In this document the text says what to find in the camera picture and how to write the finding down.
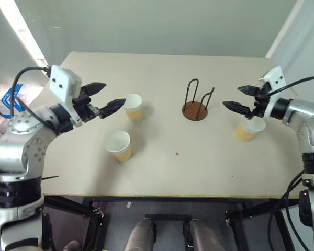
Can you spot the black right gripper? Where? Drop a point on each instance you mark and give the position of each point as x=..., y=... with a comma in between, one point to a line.
x=258, y=104

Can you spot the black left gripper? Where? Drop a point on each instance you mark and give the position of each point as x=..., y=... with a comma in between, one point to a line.
x=84, y=107

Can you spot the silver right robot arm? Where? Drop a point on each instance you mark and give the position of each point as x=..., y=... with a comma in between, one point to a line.
x=307, y=136

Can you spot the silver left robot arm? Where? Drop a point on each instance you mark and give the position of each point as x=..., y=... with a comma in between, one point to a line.
x=14, y=146

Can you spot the yellow paper cup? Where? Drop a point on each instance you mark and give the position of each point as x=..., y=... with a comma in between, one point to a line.
x=119, y=147
x=248, y=130
x=133, y=107

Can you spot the blue and white floor sign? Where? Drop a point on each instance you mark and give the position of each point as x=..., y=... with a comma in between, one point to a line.
x=10, y=98

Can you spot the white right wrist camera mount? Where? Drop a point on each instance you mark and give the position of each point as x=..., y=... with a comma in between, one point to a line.
x=273, y=90

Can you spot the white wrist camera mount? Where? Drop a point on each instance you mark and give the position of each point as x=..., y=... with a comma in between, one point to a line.
x=64, y=83
x=273, y=90

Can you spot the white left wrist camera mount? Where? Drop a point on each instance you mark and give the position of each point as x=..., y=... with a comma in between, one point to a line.
x=64, y=83

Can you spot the black metal table frame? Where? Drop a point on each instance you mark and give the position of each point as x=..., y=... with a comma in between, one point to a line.
x=162, y=209

